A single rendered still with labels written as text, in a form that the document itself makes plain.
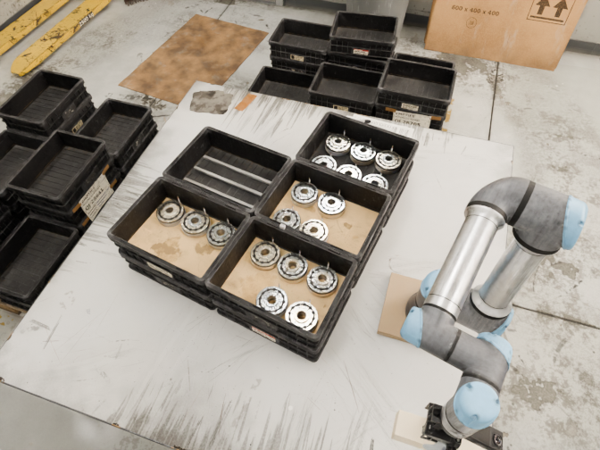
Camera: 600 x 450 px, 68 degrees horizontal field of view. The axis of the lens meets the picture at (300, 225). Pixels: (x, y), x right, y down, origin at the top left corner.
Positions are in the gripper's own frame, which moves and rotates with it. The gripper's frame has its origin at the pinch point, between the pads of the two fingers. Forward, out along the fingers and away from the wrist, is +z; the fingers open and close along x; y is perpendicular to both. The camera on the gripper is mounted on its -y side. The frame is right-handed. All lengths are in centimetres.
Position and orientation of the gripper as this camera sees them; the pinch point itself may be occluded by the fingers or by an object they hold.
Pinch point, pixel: (444, 439)
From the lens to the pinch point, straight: 126.7
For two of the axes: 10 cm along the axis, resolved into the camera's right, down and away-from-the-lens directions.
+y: -9.5, -2.5, 1.9
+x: -3.2, 7.8, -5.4
